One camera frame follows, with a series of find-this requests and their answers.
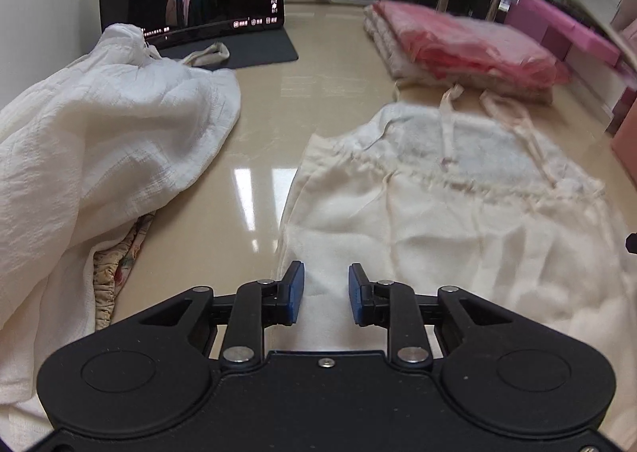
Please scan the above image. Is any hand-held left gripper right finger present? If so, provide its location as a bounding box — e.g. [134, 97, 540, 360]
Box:
[348, 262, 524, 368]

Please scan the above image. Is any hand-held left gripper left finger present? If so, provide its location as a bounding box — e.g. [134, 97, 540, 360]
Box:
[127, 260, 306, 367]

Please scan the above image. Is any cream camisole dress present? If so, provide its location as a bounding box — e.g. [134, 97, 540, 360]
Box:
[276, 84, 637, 358]

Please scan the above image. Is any white garment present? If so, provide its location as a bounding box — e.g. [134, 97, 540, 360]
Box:
[0, 23, 243, 425]

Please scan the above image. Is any floral ruffled cloth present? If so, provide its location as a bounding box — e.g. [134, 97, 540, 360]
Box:
[94, 213, 156, 331]

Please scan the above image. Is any dark pink box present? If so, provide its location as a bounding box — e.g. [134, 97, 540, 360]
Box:
[541, 26, 574, 63]

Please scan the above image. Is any light pink box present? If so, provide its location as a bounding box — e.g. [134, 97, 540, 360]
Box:
[508, 0, 637, 65]

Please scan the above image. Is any dark tablet cover stand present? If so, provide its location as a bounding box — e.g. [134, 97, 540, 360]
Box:
[162, 26, 299, 70]

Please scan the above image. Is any red folded garment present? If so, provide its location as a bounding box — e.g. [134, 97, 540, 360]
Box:
[371, 0, 571, 84]

